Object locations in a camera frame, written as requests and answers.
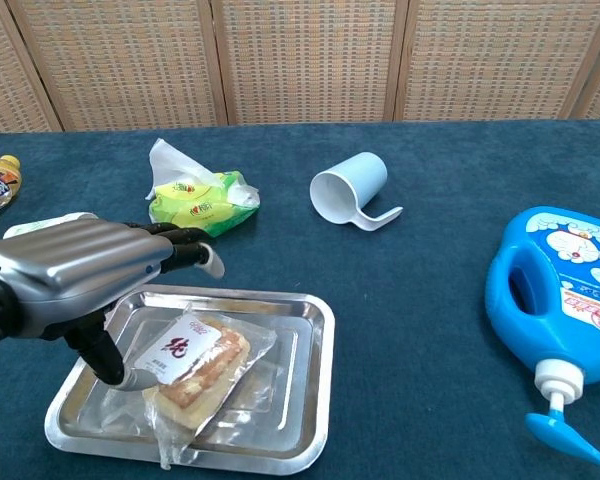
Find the woven folding screen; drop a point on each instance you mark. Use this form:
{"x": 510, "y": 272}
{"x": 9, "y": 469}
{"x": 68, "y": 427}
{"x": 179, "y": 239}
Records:
{"x": 300, "y": 60}

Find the green yellow tissue pack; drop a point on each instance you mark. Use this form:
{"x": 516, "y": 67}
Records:
{"x": 200, "y": 202}

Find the stack of white paper cups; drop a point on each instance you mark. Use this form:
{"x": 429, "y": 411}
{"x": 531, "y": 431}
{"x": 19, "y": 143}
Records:
{"x": 27, "y": 228}

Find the blue detergent pump bottle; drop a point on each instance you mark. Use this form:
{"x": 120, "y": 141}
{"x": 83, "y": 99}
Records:
{"x": 555, "y": 310}

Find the silver metal tray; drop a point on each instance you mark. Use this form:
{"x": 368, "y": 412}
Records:
{"x": 290, "y": 380}

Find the light blue plastic mug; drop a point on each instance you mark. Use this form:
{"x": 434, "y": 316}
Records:
{"x": 347, "y": 187}

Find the dark teal table cloth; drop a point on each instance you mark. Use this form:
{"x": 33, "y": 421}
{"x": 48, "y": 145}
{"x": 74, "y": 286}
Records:
{"x": 410, "y": 310}

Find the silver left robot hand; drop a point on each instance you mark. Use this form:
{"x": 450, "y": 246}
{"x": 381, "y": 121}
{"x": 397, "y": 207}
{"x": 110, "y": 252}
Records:
{"x": 75, "y": 270}

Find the packaged bread slice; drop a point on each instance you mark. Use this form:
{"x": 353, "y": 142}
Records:
{"x": 200, "y": 372}

